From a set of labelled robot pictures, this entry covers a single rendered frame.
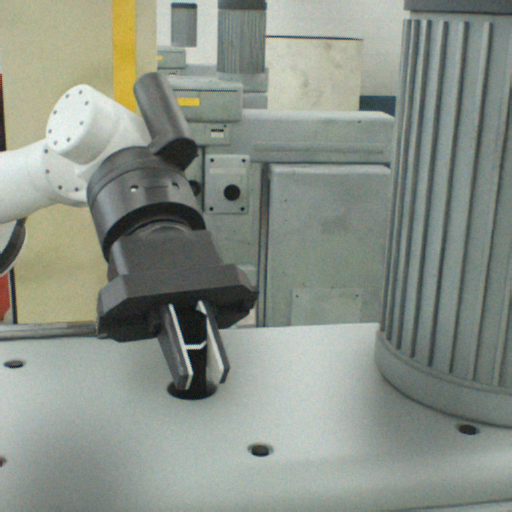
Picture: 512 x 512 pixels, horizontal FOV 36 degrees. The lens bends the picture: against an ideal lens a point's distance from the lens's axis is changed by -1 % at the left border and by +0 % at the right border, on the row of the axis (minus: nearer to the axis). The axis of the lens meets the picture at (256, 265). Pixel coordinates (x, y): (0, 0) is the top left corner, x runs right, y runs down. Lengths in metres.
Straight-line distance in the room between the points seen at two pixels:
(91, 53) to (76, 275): 0.64
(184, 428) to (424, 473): 0.16
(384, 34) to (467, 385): 9.61
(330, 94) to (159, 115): 8.39
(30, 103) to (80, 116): 1.59
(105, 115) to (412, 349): 0.32
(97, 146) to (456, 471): 0.39
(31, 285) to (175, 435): 1.88
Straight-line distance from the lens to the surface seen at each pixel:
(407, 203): 0.57
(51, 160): 0.78
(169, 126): 0.67
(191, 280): 0.59
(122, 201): 0.63
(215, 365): 0.58
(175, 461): 0.51
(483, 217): 0.54
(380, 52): 10.12
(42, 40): 2.26
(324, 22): 9.89
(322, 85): 9.02
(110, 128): 0.69
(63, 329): 0.70
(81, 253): 2.36
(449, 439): 0.56
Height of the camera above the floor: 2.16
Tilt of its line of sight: 18 degrees down
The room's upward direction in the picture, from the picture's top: 2 degrees clockwise
